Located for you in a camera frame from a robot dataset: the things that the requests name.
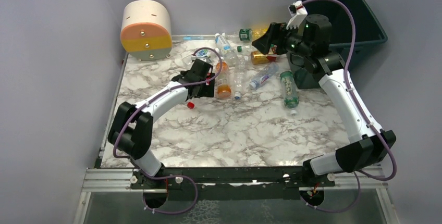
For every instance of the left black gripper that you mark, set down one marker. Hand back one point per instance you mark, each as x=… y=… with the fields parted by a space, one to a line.
x=203 y=80

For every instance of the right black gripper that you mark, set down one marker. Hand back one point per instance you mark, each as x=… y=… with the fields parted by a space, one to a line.
x=279 y=38

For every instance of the orange juice bottle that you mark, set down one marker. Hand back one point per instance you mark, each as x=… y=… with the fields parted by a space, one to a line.
x=222 y=81

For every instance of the green tea bottle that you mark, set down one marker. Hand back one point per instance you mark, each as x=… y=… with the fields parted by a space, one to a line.
x=289 y=91

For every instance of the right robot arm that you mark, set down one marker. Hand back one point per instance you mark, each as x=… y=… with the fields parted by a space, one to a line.
x=369 y=143

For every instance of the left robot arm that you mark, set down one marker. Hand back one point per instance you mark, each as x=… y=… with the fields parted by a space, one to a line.
x=132 y=128

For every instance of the dark green plastic bin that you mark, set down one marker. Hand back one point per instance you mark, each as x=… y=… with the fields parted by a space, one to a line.
x=369 y=32

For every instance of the crushed clear bottle blue-green label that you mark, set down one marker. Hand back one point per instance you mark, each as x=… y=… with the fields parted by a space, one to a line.
x=204 y=55

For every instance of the tall clear bottle blue label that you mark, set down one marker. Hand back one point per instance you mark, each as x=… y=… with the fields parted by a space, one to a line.
x=226 y=51

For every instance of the red bottle cap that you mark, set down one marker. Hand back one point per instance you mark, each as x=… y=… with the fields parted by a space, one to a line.
x=190 y=105

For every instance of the large clear empty bottle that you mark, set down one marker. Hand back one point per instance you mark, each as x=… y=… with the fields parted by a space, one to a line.
x=240 y=72

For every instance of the clear bottle purple-blue label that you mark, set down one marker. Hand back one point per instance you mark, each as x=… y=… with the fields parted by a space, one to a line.
x=262 y=76

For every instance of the clear bottle green cap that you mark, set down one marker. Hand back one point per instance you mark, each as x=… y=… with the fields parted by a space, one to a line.
x=246 y=48

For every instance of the amber tea bottle red label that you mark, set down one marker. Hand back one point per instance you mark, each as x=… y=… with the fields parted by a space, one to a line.
x=258 y=58

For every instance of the yellow bottle green label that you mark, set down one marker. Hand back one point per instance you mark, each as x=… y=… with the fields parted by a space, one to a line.
x=250 y=34

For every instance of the round pastel drawer cabinet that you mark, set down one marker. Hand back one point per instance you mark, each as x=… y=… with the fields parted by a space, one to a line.
x=146 y=30

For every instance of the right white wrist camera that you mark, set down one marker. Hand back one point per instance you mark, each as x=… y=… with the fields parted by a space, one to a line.
x=298 y=14

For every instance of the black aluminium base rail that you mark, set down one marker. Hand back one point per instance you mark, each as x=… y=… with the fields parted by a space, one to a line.
x=222 y=183

